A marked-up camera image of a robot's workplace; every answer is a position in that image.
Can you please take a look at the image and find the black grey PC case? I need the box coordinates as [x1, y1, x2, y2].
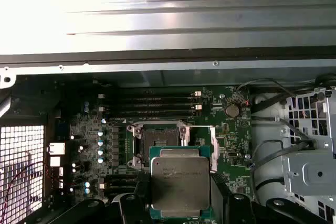
[0, 50, 336, 224]

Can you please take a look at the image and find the round silver coin battery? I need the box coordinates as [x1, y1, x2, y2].
[225, 104, 240, 118]

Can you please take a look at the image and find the grey metal drive cage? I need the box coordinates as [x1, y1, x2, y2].
[282, 87, 336, 224]

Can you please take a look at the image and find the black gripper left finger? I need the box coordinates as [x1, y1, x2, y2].
[64, 173, 153, 224]

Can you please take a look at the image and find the RAM slot with white clips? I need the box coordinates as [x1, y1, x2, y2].
[97, 104, 203, 111]
[97, 180, 137, 188]
[97, 91, 203, 98]

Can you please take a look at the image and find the silver green CPU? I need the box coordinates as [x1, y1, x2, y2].
[149, 145, 214, 219]

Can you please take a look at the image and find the green motherboard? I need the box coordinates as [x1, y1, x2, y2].
[68, 84, 255, 224]

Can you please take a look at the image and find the metal socket cover frame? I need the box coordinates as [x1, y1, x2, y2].
[183, 125, 219, 173]

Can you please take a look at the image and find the thin multicolour panel wire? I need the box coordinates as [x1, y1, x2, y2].
[227, 78, 299, 106]

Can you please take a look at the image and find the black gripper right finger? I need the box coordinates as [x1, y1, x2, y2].
[209, 173, 317, 224]

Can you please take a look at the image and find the CPU socket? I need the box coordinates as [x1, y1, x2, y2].
[127, 122, 192, 169]

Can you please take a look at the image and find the black flat data cable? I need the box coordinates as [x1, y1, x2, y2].
[252, 100, 318, 152]

